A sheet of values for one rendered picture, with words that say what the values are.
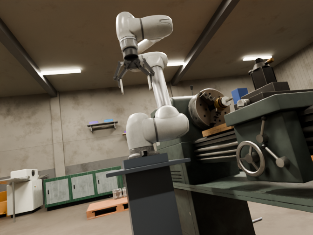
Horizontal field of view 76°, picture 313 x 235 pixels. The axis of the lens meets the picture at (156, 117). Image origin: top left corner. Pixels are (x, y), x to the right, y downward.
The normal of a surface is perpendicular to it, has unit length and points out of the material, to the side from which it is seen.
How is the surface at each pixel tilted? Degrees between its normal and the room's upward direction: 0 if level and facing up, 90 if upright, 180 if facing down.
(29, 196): 90
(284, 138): 90
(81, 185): 90
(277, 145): 90
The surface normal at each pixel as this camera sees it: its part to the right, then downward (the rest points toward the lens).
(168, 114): -0.04, -0.57
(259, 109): -0.93, 0.10
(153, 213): 0.20, -0.24
